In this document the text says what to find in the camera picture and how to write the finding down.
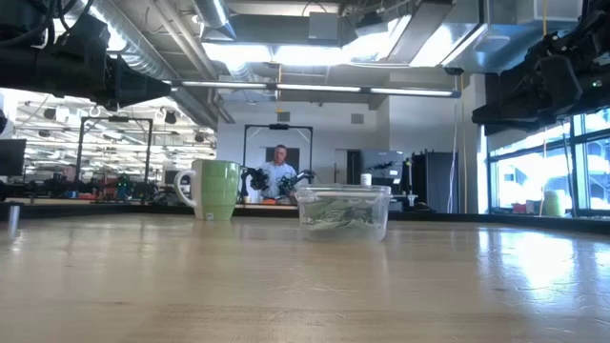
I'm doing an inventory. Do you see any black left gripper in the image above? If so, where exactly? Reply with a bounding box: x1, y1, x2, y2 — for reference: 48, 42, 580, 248
65, 53, 173, 110

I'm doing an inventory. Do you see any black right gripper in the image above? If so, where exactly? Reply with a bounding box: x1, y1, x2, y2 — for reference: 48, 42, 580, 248
471, 51, 586, 138

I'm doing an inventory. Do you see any light green tea packet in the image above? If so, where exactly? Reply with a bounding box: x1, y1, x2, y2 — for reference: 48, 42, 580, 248
304, 199, 368, 218

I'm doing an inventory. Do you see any dark framed window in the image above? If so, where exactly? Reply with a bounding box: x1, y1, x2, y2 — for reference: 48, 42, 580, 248
485, 111, 610, 218

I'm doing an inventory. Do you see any yellow green cylinder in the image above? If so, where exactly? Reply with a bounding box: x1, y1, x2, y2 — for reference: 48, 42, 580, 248
541, 189, 567, 218

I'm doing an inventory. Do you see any black tall cabinet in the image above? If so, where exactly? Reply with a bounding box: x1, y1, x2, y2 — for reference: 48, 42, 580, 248
411, 150, 459, 214

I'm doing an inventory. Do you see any black computer monitor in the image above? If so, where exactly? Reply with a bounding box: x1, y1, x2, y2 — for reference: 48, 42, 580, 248
0, 138, 28, 177

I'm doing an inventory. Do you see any person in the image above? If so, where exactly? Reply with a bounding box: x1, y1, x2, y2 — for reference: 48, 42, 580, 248
256, 144, 299, 201

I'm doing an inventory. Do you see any wooden background table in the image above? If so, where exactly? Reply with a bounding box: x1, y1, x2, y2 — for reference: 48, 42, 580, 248
235, 203, 299, 212

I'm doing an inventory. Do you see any hanging linear light fixture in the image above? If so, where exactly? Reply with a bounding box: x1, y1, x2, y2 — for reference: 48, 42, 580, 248
179, 79, 462, 99

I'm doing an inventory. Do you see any clear plastic container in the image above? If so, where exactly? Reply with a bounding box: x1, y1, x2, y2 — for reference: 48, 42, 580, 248
294, 183, 393, 243

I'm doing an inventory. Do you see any grey ceiling box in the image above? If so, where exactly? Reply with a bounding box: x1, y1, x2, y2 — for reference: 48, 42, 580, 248
308, 11, 340, 42

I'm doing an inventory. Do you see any black gantry frame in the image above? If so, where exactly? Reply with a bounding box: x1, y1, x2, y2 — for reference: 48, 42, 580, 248
242, 123, 315, 192
75, 115, 154, 192

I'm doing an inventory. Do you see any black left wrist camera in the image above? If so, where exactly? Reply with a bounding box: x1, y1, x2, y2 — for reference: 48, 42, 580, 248
55, 12, 112, 72

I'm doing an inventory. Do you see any white hanging cable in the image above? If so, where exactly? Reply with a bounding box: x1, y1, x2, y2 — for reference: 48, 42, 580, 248
447, 75, 458, 214

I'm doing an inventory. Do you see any round silver ventilation duct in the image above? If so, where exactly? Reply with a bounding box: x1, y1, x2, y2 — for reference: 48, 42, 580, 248
193, 0, 237, 42

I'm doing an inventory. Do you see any yellow hanging cord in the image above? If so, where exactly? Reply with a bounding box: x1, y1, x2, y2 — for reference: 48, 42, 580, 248
540, 0, 549, 215

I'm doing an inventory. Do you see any rectangular silver air duct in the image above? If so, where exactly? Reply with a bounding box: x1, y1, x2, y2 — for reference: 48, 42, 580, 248
340, 0, 585, 72

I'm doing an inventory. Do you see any green white-handled mug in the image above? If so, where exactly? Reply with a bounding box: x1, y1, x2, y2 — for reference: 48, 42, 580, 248
173, 158, 242, 222

